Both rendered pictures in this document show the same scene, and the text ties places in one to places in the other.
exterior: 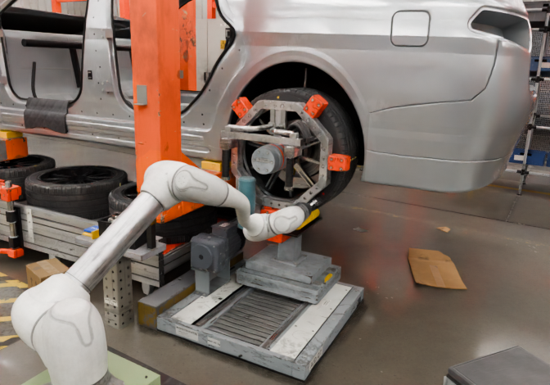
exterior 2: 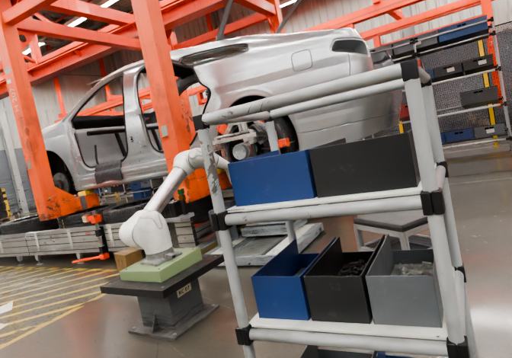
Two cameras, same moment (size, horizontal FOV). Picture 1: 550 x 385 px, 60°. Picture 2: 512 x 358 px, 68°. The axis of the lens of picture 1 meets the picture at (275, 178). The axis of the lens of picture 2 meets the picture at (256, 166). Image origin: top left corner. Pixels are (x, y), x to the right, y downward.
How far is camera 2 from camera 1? 1.01 m
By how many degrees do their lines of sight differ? 10
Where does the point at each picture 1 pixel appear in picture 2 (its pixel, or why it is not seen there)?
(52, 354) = (145, 234)
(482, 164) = (361, 122)
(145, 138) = (171, 155)
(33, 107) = (100, 170)
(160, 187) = (183, 162)
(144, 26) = (159, 94)
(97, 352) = (165, 233)
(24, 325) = (128, 232)
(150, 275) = (189, 241)
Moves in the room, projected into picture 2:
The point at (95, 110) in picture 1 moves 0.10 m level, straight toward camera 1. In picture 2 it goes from (138, 159) to (138, 159)
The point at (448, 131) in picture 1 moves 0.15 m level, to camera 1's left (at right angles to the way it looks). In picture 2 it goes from (337, 109) to (318, 113)
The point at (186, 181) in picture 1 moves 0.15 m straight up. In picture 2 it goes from (194, 153) to (190, 130)
